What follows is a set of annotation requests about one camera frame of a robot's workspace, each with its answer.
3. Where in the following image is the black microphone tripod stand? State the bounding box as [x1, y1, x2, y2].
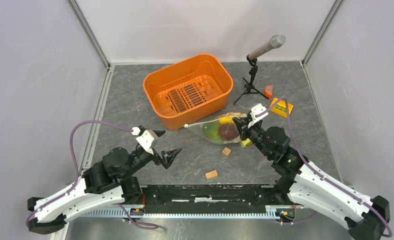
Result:
[233, 55, 270, 105]

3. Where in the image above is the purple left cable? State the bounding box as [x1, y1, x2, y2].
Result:
[25, 120, 159, 230]

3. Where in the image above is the orange semicircle toy slice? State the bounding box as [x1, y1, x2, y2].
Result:
[264, 85, 274, 99]

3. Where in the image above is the green toy lettuce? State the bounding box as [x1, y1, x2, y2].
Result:
[202, 121, 224, 145]

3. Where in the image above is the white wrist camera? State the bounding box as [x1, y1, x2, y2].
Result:
[131, 127, 159, 155]
[248, 103, 269, 128]

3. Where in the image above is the silver microphone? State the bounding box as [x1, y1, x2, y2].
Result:
[247, 34, 286, 61]

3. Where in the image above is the dark red toy onion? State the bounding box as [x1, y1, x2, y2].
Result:
[218, 123, 240, 141]

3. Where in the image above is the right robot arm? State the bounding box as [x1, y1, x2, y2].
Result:
[233, 116, 392, 240]

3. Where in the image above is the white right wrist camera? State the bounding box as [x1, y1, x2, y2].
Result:
[248, 103, 269, 128]

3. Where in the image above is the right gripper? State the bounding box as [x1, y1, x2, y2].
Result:
[233, 116, 273, 160]

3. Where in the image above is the small tan wooden cube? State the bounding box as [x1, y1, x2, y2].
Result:
[222, 147, 232, 157]

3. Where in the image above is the yellow window toy brick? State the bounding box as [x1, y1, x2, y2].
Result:
[270, 100, 294, 118]

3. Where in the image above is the purple cable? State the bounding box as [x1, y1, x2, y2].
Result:
[25, 120, 159, 230]
[256, 96, 393, 238]

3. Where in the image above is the orange plastic basket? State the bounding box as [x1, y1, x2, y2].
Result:
[143, 53, 234, 130]

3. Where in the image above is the yellow toy mango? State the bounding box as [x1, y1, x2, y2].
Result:
[218, 116, 239, 125]

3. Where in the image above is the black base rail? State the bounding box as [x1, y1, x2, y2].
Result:
[122, 184, 293, 214]

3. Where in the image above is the tan wooden block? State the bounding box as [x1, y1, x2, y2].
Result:
[205, 170, 218, 180]

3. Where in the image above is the polka dot zip top bag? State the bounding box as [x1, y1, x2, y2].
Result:
[184, 112, 247, 145]

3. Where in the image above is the yellow green brown brick stack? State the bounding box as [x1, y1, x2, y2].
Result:
[240, 139, 252, 148]

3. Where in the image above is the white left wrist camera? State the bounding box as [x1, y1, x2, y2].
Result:
[131, 127, 159, 155]

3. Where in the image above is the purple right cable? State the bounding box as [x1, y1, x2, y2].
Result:
[256, 96, 393, 238]

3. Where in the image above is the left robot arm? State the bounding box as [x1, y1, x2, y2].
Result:
[26, 128, 182, 235]

